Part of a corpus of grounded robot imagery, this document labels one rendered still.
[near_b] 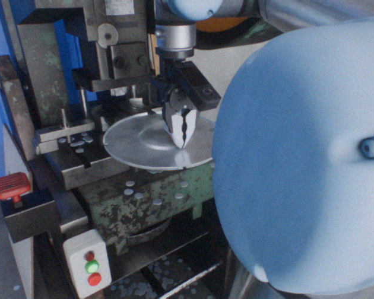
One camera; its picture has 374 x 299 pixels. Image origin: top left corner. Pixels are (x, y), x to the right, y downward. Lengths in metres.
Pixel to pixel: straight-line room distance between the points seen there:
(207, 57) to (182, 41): 2.02
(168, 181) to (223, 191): 0.67
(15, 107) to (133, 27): 0.49
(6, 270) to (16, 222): 0.95
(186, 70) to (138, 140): 0.22
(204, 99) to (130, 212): 0.41
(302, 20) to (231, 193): 0.27
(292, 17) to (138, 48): 0.49
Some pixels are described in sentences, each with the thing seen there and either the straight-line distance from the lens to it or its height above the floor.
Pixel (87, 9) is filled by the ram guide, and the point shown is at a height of 1.06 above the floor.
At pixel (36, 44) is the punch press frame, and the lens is 1.03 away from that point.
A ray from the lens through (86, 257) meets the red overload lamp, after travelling 0.69.
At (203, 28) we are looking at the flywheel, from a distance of 1.08.
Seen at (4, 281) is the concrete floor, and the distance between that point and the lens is 1.60.
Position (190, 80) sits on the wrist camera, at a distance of 0.56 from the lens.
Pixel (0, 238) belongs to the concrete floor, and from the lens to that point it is 1.82.
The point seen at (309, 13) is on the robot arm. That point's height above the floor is 1.07.
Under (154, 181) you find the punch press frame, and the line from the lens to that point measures 0.81.
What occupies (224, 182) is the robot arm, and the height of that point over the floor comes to 1.00.
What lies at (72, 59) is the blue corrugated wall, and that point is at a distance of 2.03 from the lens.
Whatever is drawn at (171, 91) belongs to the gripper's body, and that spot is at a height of 0.92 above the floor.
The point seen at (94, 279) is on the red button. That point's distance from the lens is 0.73.
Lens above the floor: 1.10
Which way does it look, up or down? 28 degrees down
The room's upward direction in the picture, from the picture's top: straight up
